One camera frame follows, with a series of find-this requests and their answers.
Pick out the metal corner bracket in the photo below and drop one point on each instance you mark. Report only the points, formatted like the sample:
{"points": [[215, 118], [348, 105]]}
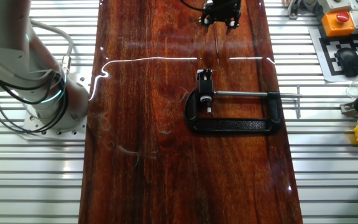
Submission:
{"points": [[294, 9]]}

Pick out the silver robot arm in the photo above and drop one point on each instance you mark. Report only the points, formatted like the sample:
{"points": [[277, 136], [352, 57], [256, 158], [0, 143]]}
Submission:
{"points": [[2, 31]]}

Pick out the red emergency stop button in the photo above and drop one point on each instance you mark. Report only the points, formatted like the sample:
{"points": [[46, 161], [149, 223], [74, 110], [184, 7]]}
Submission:
{"points": [[337, 26]]}

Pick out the glossy brown wood board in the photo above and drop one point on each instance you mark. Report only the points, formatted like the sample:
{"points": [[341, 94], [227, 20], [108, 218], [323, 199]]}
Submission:
{"points": [[151, 171]]}

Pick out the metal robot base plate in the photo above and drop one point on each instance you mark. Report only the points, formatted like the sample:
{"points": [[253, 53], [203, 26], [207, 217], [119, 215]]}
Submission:
{"points": [[76, 132]]}

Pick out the black C-clamp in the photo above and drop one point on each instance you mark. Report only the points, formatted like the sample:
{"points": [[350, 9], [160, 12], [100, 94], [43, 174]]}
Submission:
{"points": [[228, 126]]}

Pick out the black computer mouse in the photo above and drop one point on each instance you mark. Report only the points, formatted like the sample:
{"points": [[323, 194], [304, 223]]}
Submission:
{"points": [[349, 62]]}

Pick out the black white marker sheet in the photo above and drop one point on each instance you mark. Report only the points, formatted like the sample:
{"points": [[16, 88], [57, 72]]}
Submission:
{"points": [[322, 56]]}

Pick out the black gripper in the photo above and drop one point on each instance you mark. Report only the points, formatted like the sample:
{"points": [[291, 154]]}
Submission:
{"points": [[224, 8]]}

